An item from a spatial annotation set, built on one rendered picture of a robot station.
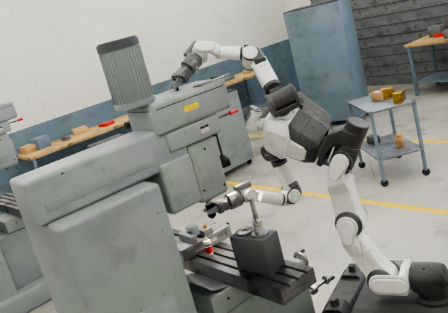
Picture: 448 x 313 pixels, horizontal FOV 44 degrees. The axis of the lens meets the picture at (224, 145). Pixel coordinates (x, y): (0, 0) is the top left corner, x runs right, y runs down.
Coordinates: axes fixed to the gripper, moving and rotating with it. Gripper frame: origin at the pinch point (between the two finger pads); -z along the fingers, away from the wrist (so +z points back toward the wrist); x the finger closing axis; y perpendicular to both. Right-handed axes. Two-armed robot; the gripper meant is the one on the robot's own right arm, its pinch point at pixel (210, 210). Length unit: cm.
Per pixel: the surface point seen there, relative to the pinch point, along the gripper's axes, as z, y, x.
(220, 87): 20, -62, 8
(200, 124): 3.5, -47.9, 11.6
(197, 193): -9.1, -16.3, 14.9
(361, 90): 430, 80, -442
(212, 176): 2.8, -19.8, 9.7
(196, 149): -1.9, -36.6, 11.0
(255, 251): 4.5, 15.2, 35.8
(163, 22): 249, -97, -739
